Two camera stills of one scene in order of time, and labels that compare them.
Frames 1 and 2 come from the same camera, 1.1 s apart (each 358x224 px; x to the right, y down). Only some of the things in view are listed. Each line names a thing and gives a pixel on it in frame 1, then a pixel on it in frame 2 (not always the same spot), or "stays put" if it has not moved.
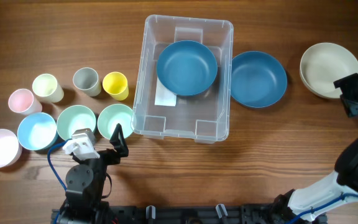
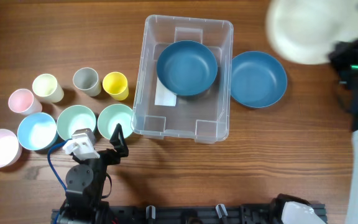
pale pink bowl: x=0 y=149 stays put
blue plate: x=187 y=68 stays put
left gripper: x=120 y=145 stays put
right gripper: x=352 y=109 → x=342 y=48
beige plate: x=323 y=63 → x=306 y=31
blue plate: x=258 y=79 stays put
